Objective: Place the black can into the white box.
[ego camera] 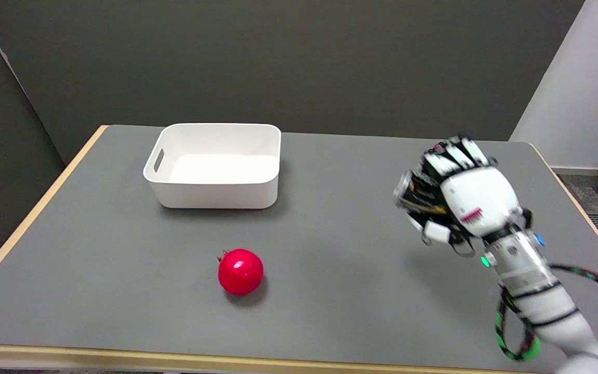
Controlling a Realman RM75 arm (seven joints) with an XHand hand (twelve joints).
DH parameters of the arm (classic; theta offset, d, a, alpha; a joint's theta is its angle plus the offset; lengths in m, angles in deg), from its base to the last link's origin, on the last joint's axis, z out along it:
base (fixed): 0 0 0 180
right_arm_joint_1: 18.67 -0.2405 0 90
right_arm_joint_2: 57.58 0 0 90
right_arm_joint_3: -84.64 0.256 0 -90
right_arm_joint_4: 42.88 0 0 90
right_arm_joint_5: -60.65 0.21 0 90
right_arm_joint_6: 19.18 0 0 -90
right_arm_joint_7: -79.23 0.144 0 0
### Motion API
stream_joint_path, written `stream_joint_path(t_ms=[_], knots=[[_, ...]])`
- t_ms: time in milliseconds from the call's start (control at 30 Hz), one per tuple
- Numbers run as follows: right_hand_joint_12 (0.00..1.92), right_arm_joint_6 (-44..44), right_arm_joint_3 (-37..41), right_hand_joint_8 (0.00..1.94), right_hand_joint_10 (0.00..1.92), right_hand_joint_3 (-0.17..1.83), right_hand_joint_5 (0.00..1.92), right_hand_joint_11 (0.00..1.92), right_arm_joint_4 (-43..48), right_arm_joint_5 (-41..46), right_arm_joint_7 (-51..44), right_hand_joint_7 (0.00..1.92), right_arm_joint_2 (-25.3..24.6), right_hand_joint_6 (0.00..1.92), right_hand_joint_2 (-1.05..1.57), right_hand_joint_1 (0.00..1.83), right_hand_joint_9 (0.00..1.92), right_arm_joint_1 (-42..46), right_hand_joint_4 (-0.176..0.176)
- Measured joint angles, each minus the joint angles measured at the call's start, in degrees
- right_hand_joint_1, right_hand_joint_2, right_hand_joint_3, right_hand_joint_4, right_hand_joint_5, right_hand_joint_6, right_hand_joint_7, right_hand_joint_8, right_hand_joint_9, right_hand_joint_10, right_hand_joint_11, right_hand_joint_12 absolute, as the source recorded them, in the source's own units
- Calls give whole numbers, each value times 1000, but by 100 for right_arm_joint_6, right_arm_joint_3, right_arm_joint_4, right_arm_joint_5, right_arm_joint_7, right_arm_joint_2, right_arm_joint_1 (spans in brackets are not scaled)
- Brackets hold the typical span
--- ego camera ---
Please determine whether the white plastic box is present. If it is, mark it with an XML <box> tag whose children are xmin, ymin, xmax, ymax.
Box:
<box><xmin>143</xmin><ymin>123</ymin><xmax>282</xmax><ymax>210</ymax></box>

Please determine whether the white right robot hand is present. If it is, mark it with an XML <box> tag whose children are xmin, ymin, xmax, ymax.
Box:
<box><xmin>406</xmin><ymin>136</ymin><xmax>533</xmax><ymax>256</ymax></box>

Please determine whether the black braided cable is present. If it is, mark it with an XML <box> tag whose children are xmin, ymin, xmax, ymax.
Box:
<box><xmin>494</xmin><ymin>264</ymin><xmax>598</xmax><ymax>362</ymax></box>

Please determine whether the black can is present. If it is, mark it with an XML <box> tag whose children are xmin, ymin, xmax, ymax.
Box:
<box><xmin>393</xmin><ymin>169</ymin><xmax>446</xmax><ymax>215</ymax></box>

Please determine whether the red pomegranate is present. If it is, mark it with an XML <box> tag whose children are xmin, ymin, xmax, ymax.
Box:
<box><xmin>217</xmin><ymin>248</ymin><xmax>265</xmax><ymax>296</ymax></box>

